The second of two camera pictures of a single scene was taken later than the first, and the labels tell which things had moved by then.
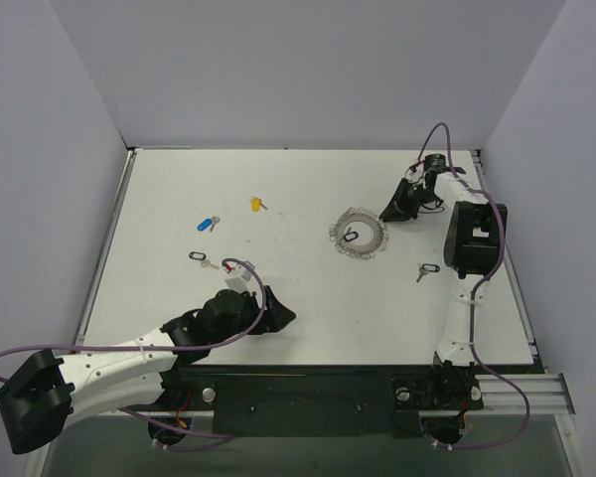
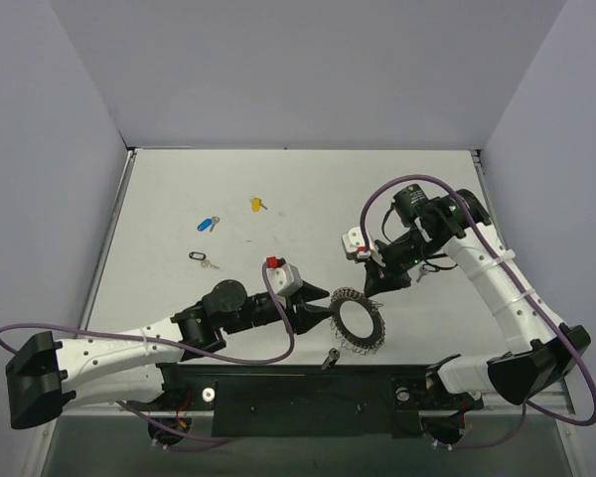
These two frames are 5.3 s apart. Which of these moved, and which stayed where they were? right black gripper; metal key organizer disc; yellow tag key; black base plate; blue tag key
Moved: right black gripper; metal key organizer disc
Stayed: black base plate; yellow tag key; blue tag key
